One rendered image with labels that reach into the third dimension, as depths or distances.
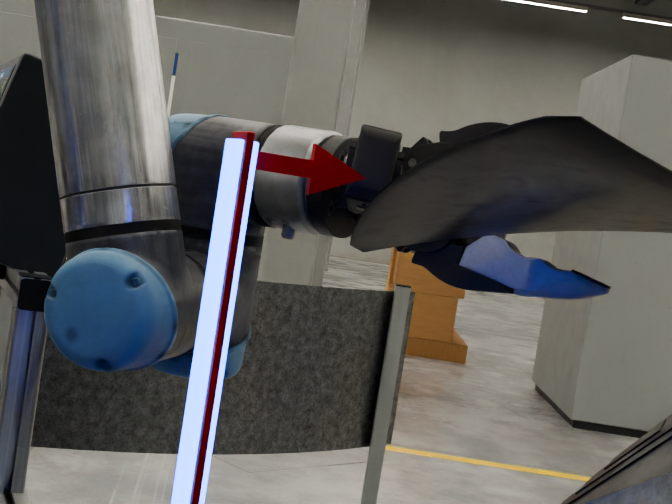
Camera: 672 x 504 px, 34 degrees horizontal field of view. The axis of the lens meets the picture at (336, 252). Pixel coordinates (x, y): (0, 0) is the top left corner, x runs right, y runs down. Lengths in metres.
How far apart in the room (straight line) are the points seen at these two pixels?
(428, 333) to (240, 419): 6.29
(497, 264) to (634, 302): 6.13
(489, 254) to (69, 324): 0.26
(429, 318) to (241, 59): 3.01
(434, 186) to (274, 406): 2.04
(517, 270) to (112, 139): 0.26
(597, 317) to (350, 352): 4.18
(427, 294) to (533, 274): 8.06
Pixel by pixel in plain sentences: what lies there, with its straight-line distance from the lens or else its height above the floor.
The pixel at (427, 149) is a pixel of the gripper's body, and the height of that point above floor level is 1.21.
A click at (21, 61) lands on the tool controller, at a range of 1.06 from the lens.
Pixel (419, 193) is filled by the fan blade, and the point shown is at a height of 1.18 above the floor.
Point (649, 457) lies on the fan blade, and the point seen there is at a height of 1.03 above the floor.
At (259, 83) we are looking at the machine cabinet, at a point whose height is 1.75.
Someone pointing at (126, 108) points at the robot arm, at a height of 1.20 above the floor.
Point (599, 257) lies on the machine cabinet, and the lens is 6.74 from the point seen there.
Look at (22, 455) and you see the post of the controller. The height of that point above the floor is 0.89.
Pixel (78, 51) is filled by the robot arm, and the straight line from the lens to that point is 0.71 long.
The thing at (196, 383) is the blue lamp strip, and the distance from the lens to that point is 0.51.
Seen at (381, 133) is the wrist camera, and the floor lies 1.21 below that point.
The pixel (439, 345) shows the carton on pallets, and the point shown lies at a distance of 8.77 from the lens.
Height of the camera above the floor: 1.17
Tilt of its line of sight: 3 degrees down
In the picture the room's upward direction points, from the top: 9 degrees clockwise
